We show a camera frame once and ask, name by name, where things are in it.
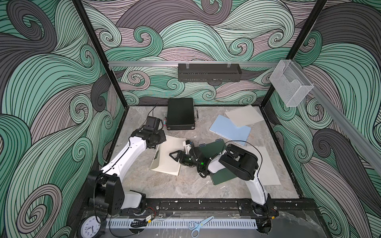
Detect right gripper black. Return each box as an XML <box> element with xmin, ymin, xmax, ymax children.
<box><xmin>170</xmin><ymin>151</ymin><xmax>201</xmax><ymax>169</ymax></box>

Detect beige spiral notebook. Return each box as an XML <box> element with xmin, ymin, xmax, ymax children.
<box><xmin>150</xmin><ymin>135</ymin><xmax>186</xmax><ymax>176</ymax></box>

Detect dark green spiral notebook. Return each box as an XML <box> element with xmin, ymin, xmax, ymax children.
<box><xmin>198</xmin><ymin>139</ymin><xmax>237</xmax><ymax>185</ymax></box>

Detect torn lined paper page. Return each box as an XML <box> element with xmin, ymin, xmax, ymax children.
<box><xmin>225</xmin><ymin>105</ymin><xmax>264</xmax><ymax>127</ymax></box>

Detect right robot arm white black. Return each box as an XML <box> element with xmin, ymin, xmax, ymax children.
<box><xmin>168</xmin><ymin>140</ymin><xmax>267</xmax><ymax>206</ymax></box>

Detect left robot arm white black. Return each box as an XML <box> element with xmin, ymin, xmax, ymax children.
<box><xmin>86</xmin><ymin>116</ymin><xmax>166</xmax><ymax>216</ymax></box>

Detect black hard case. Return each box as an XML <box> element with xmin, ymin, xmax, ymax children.
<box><xmin>166</xmin><ymin>98</ymin><xmax>195</xmax><ymax>131</ymax></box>

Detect light blue scissors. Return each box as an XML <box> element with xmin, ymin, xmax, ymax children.
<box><xmin>188</xmin><ymin>216</ymin><xmax>214</xmax><ymax>238</ymax></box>

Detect round analog clock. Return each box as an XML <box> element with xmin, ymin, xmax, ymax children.
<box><xmin>77</xmin><ymin>215</ymin><xmax>102</xmax><ymax>238</ymax></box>

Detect aluminium rail back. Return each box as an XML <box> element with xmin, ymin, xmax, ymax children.
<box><xmin>108</xmin><ymin>60</ymin><xmax>279</xmax><ymax>67</ymax></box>

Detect aluminium rail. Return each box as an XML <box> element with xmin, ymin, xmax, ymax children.
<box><xmin>108</xmin><ymin>60</ymin><xmax>279</xmax><ymax>67</ymax></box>
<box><xmin>300</xmin><ymin>65</ymin><xmax>381</xmax><ymax>171</ymax></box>

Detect black wall tray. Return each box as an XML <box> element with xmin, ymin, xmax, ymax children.
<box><xmin>178</xmin><ymin>63</ymin><xmax>242</xmax><ymax>83</ymax></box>

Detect white slotted cable duct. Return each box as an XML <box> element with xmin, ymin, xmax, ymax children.
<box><xmin>106</xmin><ymin>218</ymin><xmax>258</xmax><ymax>229</ymax></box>

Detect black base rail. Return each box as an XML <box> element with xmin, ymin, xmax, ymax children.
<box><xmin>118</xmin><ymin>197</ymin><xmax>319</xmax><ymax>218</ymax></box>

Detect clear plastic wall holder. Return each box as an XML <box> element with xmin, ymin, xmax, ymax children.
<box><xmin>269</xmin><ymin>59</ymin><xmax>314</xmax><ymax>107</ymax></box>

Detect aluminium rail right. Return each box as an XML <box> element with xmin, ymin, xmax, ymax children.
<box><xmin>300</xmin><ymin>65</ymin><xmax>381</xmax><ymax>171</ymax></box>

